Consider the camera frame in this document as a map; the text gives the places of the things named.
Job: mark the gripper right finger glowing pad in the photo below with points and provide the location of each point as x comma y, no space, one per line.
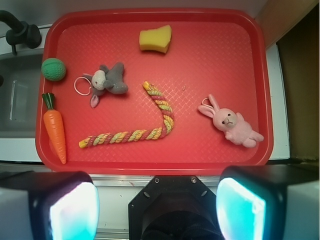
270,202

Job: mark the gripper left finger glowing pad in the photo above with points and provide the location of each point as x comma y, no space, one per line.
48,206

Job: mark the pink plush bunny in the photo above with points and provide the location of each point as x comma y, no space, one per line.
232,124

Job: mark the orange toy carrot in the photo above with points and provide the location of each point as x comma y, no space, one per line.
54,126

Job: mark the grey sink basin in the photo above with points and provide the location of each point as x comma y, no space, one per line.
19,87

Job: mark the green textured ball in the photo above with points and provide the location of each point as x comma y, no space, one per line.
53,69

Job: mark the grey plush donkey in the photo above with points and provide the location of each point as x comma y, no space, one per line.
102,81

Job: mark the red plastic tray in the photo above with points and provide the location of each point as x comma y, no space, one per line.
212,51

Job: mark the black faucet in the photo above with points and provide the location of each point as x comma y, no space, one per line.
20,32

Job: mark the yellow sponge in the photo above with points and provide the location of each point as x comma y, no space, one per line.
157,39

